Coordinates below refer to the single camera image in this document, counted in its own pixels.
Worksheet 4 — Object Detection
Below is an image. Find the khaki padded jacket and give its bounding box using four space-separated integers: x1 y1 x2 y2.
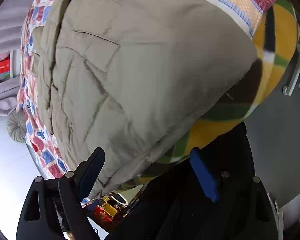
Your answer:
32 0 257 198

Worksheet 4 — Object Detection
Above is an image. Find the round green pleated cushion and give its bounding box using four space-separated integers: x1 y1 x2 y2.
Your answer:
6 111 26 143

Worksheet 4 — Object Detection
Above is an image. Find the patchwork leaf bedspread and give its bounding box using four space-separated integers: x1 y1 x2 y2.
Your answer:
17 0 276 178

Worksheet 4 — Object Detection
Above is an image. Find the grey curtain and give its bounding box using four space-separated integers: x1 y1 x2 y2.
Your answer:
0 0 33 120

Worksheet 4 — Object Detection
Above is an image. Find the white shelf unit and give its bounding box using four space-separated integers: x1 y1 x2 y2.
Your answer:
10 49 21 78

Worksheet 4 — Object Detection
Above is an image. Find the yellow green fleece blanket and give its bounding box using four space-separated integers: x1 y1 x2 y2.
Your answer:
118 0 300 192

